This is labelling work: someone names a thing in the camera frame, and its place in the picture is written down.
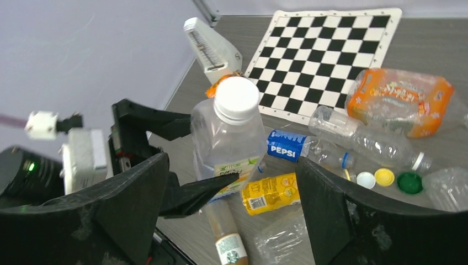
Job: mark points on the blue Pepsi label bottle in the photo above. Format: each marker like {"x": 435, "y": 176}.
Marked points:
{"x": 291, "y": 146}

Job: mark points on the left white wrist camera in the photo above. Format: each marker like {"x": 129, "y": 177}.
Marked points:
{"x": 84, "y": 157}

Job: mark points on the white metronome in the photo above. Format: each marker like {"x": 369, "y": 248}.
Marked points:
{"x": 215, "y": 54}

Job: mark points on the yellow label bottle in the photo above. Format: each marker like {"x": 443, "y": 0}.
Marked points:
{"x": 270, "y": 194}

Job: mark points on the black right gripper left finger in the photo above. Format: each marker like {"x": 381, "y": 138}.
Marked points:
{"x": 111, "y": 222}

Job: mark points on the clear bottle near right arm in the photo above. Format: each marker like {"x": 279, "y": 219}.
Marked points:
{"x": 447, "y": 189}

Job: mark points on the large white bottle cap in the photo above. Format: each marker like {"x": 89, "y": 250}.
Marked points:
{"x": 236, "y": 100}

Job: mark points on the orange label wide bottle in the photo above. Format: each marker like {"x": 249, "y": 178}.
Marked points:
{"x": 408, "y": 103}

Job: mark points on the tall clear juice bottle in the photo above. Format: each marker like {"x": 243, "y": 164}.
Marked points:
{"x": 221, "y": 148}

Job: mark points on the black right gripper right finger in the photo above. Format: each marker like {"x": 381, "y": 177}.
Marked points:
{"x": 349, "y": 224}

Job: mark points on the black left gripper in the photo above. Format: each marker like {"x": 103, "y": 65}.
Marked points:
{"x": 129, "y": 146}

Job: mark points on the small orange bottle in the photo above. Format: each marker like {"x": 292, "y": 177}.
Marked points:
{"x": 211, "y": 92}

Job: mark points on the white cap near yellow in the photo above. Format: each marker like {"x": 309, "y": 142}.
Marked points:
{"x": 366, "y": 180}

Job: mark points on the black white checkerboard mat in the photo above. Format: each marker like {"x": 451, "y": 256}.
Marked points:
{"x": 311, "y": 58}

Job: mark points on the yellow bottle cap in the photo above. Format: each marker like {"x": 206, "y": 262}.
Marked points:
{"x": 384, "y": 177}

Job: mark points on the clear bottle behind Pepsi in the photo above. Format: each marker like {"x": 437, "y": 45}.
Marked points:
{"x": 384, "y": 148}

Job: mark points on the green bottle cap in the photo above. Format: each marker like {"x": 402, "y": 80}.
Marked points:
{"x": 409, "y": 183}

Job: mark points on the clear crumpled plastic bottle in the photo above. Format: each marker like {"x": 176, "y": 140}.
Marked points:
{"x": 285, "y": 241}

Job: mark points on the brown coffee bottle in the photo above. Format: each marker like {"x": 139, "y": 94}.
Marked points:
{"x": 228, "y": 243}

